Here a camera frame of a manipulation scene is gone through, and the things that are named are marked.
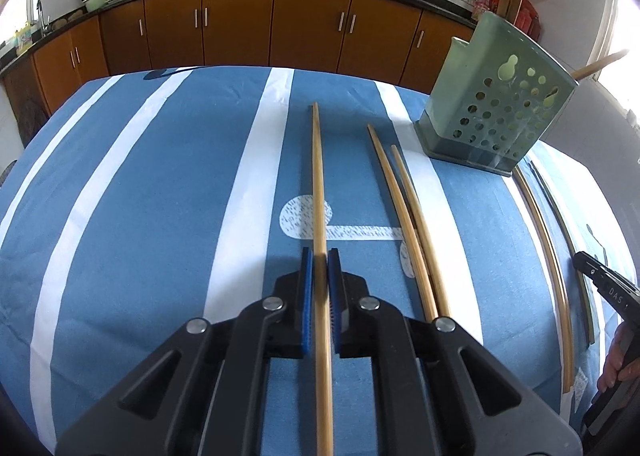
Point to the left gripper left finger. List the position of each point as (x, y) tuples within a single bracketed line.
[(202, 391)]

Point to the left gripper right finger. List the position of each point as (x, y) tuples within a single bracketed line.
[(437, 391)]

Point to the person's right hand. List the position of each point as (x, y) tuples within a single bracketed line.
[(615, 369)]

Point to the blue striped tablecloth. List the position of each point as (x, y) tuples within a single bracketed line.
[(155, 197)]

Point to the green perforated utensil holder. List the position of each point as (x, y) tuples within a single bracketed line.
[(494, 97)]

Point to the brown lower cabinets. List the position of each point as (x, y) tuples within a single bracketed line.
[(385, 40)]

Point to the yellow detergent bottle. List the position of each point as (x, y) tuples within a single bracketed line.
[(23, 39)]

